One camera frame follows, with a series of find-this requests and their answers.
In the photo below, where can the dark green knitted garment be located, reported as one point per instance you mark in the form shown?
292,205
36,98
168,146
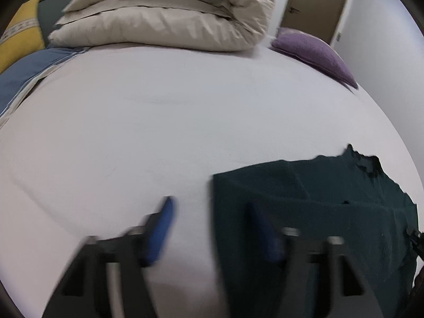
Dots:
331,188

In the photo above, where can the purple cushion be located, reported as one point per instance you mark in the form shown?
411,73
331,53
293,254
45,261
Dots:
314,53

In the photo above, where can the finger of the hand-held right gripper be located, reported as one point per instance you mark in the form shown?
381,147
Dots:
416,238

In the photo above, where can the blue pillow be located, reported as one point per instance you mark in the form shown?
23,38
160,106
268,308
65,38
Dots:
26,73

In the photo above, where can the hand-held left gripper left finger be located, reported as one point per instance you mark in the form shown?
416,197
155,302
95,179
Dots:
158,235

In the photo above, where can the brown wooden door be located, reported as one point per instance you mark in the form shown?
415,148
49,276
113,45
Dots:
314,3

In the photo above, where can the white bed sheet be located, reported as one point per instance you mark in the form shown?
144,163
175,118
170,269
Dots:
165,122

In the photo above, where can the yellow patterned cushion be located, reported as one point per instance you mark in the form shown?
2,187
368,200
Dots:
23,36

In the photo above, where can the grey sofa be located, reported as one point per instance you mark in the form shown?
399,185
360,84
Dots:
49,10

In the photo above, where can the beige folded duvet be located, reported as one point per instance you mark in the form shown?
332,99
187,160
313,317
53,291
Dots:
165,16

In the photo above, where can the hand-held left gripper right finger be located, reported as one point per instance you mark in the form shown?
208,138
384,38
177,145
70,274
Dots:
266,238

